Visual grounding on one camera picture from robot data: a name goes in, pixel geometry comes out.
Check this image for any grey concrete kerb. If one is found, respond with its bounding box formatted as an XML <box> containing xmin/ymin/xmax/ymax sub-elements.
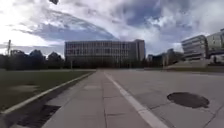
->
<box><xmin>0</xmin><ymin>70</ymin><xmax>98</xmax><ymax>118</ymax></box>

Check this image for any dark row of trees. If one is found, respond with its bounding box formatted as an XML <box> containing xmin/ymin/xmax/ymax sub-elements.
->
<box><xmin>0</xmin><ymin>49</ymin><xmax>66</xmax><ymax>71</ymax></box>

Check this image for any dark drain grate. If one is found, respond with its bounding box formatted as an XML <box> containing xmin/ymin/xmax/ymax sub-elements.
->
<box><xmin>16</xmin><ymin>104</ymin><xmax>62</xmax><ymax>128</ymax></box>

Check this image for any pale building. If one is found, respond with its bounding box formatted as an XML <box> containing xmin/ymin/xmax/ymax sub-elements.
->
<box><xmin>206</xmin><ymin>28</ymin><xmax>224</xmax><ymax>56</ymax></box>

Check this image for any green grass lawn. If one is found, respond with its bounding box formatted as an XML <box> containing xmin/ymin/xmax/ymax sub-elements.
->
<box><xmin>0</xmin><ymin>69</ymin><xmax>96</xmax><ymax>112</ymax></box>

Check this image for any round dark manhole cover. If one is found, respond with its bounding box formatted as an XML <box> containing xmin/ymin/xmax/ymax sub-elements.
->
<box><xmin>166</xmin><ymin>91</ymin><xmax>211</xmax><ymax>109</ymax></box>

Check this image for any pole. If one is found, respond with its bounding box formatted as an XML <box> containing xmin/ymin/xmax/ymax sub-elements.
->
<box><xmin>6</xmin><ymin>39</ymin><xmax>12</xmax><ymax>57</ymax></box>

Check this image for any white painted line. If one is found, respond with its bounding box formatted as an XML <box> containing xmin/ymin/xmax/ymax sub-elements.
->
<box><xmin>103</xmin><ymin>71</ymin><xmax>169</xmax><ymax>128</ymax></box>

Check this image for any grey tiered building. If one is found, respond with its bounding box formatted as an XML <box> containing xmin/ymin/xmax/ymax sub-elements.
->
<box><xmin>181</xmin><ymin>34</ymin><xmax>210</xmax><ymax>62</ymax></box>

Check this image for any grey concrete slab road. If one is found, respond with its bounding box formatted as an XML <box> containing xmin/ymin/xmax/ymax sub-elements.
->
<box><xmin>41</xmin><ymin>69</ymin><xmax>224</xmax><ymax>128</ymax></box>

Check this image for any grass strip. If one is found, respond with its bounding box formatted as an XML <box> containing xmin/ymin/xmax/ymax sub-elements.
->
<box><xmin>143</xmin><ymin>65</ymin><xmax>224</xmax><ymax>74</ymax></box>

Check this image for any long flat grey building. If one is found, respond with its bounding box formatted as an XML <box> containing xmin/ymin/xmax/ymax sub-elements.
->
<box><xmin>64</xmin><ymin>39</ymin><xmax>147</xmax><ymax>69</ymax></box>

